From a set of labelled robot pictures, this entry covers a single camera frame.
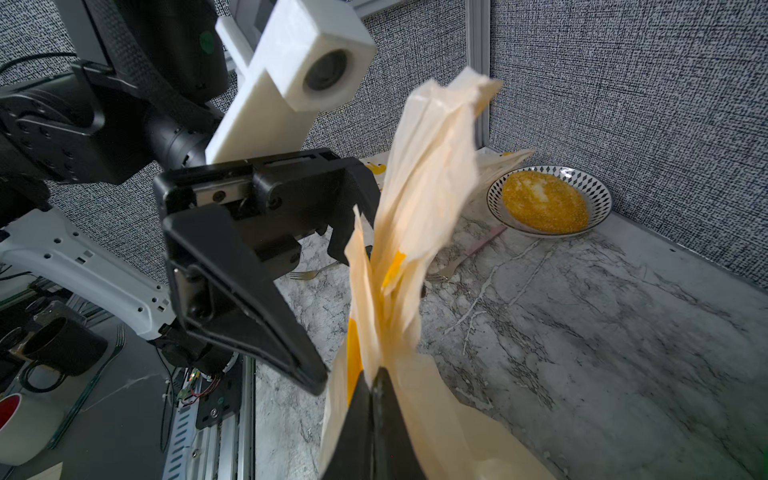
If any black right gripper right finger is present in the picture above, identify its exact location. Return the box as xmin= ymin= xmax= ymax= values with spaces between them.
xmin=371 ymin=367 xmax=426 ymax=480

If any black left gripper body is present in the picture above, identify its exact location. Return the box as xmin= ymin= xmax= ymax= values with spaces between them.
xmin=154 ymin=148 xmax=381 ymax=279

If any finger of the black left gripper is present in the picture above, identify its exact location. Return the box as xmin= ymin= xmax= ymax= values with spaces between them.
xmin=326 ymin=199 xmax=378 ymax=265
xmin=162 ymin=204 xmax=328 ymax=395

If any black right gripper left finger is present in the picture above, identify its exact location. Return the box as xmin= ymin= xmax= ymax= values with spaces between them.
xmin=321 ymin=373 xmax=374 ymax=480

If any banana print plastic bag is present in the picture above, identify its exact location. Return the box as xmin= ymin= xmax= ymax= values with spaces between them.
xmin=362 ymin=148 xmax=536 ymax=199
xmin=319 ymin=68 xmax=549 ymax=479

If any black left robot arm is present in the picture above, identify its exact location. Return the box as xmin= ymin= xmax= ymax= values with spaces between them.
xmin=1 ymin=1 xmax=380 ymax=395

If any patterned bowl with yellow food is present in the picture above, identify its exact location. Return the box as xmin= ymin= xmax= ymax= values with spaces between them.
xmin=486 ymin=166 xmax=612 ymax=238

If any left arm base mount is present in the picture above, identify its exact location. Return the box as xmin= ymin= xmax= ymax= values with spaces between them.
xmin=177 ymin=356 xmax=244 ymax=430

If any aluminium front rail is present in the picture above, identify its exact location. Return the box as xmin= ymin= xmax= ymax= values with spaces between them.
xmin=162 ymin=357 xmax=256 ymax=479

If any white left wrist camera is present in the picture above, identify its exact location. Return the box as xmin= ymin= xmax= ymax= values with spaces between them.
xmin=205 ymin=1 xmax=376 ymax=164

